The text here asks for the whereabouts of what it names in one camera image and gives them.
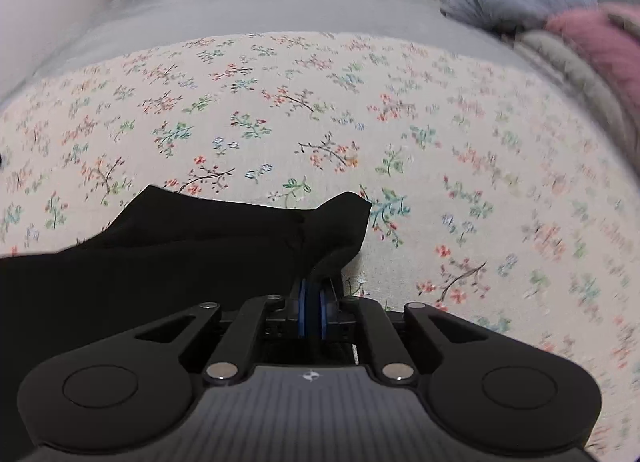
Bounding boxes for pink quilt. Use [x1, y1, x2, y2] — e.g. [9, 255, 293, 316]
[545, 4, 640, 115]

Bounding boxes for floral bed sheet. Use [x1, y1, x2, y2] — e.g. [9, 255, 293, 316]
[0, 32, 640, 462]

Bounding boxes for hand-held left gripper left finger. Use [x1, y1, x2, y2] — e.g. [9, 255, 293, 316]
[125, 281, 307, 385]

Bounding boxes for black pants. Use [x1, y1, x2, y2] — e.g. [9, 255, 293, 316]
[0, 185, 373, 393]

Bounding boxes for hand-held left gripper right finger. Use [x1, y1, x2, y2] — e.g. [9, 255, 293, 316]
[320, 279, 501, 385]

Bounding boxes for grey quilt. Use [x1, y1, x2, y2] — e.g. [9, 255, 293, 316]
[515, 29, 640, 153]

